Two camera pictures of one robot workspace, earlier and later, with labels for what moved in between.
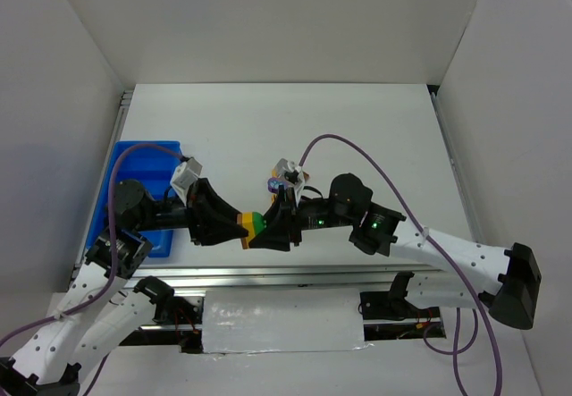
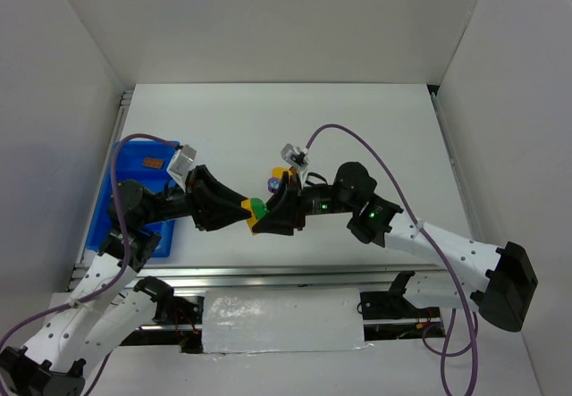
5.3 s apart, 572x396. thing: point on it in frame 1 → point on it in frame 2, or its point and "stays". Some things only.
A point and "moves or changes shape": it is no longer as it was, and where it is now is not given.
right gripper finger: x=275 y=239 → x=274 y=223
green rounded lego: x=259 y=223 moves or changes shape
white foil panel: x=282 y=320 stays
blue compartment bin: x=152 y=168 stays
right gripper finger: x=277 y=218 stays
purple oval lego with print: x=273 y=185 stays
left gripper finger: x=225 y=232 → x=225 y=218
